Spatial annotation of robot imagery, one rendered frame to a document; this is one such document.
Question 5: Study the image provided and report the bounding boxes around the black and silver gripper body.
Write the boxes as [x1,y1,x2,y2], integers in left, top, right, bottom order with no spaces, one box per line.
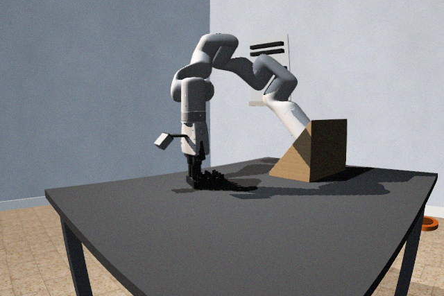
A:
[181,121,210,156]

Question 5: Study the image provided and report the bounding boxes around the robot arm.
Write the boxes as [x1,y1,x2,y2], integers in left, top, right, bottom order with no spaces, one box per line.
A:
[171,33,310,140]

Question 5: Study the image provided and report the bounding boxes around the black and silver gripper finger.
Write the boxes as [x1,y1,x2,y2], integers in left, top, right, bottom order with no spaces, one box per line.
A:
[184,154,192,177]
[191,141,205,178]

